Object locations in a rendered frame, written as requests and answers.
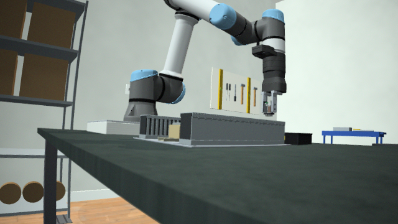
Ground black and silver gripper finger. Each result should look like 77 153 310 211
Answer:
271 91 282 113
261 92 271 113

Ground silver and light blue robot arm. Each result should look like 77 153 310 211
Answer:
123 0 285 123

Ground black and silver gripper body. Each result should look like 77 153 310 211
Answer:
252 38 287 93

